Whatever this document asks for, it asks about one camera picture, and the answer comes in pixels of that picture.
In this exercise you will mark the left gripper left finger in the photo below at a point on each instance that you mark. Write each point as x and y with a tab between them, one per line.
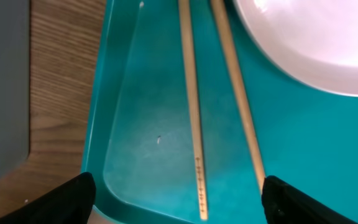
70	203

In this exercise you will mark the teal plastic tray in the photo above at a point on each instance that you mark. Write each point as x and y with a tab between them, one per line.
138	143

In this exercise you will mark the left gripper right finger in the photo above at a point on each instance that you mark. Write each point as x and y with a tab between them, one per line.
284	204

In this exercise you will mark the wooden chopstick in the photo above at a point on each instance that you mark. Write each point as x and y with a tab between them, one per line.
232	62
193	103

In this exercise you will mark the large white plate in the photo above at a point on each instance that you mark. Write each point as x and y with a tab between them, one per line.
313	41

